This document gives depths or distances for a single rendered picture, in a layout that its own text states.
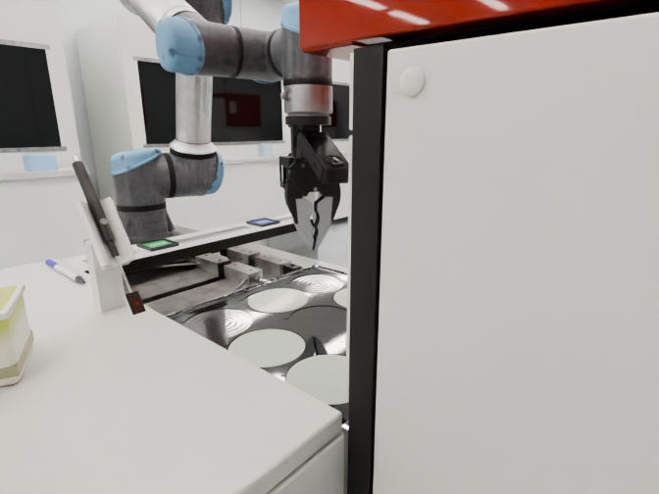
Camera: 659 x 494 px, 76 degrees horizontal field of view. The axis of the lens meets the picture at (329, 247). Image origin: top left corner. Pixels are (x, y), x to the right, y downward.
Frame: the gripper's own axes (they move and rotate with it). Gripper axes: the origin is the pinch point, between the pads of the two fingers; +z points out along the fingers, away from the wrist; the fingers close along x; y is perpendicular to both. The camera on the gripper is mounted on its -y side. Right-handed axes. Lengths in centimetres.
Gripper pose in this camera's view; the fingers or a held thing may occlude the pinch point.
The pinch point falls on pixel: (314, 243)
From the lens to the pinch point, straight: 69.0
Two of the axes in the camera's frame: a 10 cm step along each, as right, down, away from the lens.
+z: 0.0, 9.6, 2.7
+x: -9.3, 1.0, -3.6
